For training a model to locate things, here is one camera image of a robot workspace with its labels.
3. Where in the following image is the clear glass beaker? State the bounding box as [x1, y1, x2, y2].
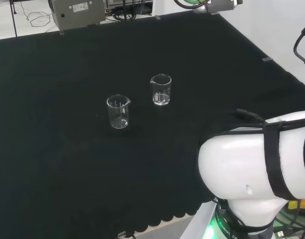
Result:
[150, 73, 172, 107]
[106, 94, 132, 129]

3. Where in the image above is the black bench cloth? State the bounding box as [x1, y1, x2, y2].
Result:
[0, 11, 305, 239]

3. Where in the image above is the grey metal equipment box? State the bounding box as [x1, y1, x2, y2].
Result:
[47, 0, 106, 35]

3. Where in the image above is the dark thin pole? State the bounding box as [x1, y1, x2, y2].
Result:
[9, 0, 18, 37]

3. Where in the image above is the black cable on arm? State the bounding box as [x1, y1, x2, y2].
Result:
[236, 109, 267, 125]

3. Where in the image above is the dark rack with cables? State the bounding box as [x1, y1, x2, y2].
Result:
[104, 0, 153, 21]

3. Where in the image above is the thin pale floor cable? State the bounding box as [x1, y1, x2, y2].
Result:
[17, 0, 55, 28]

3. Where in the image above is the black and green cable bundle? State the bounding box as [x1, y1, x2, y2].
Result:
[273, 199, 305, 239]

